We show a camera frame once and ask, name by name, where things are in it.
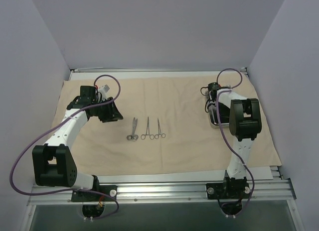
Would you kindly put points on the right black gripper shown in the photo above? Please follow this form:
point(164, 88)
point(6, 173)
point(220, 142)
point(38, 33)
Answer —
point(214, 116)

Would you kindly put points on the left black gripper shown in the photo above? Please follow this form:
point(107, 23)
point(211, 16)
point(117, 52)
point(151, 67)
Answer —
point(111, 111)

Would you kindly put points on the steel instrument tray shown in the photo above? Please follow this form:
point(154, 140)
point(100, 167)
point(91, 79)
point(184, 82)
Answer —
point(226, 115)

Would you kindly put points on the steel surgical forceps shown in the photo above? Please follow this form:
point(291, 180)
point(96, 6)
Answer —
point(147, 132)

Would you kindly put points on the beige cloth wrap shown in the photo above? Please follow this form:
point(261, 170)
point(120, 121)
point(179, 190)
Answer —
point(191, 144)

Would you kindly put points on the steel clamp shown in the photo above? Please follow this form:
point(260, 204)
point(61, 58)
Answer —
point(160, 134)

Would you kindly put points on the steel surgical scissors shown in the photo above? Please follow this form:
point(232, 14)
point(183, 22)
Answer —
point(133, 136)

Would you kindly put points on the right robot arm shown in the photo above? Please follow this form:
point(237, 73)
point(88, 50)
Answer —
point(243, 117)

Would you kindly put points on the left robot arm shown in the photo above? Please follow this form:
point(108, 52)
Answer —
point(53, 162)

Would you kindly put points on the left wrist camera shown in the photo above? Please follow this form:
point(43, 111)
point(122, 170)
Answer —
point(103, 89)

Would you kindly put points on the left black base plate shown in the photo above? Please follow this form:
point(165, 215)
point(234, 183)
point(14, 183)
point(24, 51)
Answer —
point(105, 193)

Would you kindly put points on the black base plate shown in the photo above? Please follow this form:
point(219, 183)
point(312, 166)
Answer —
point(105, 193)
point(223, 191)

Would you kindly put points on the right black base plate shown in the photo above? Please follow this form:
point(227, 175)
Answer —
point(223, 191)

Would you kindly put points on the aluminium front rail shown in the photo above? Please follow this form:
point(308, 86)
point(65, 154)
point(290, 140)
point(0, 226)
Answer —
point(176, 192)

